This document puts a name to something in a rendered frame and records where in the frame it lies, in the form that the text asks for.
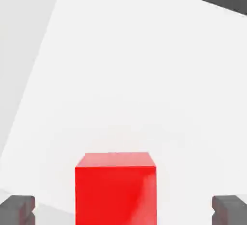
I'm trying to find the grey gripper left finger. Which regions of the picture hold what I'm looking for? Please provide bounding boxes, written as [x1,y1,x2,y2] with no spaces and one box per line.
[0,195,36,225]

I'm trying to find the small red cube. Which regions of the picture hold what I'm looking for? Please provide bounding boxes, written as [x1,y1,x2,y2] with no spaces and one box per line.
[74,152,157,225]

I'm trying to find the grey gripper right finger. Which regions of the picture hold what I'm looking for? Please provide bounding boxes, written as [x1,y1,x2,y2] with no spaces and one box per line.
[211,195,247,225]

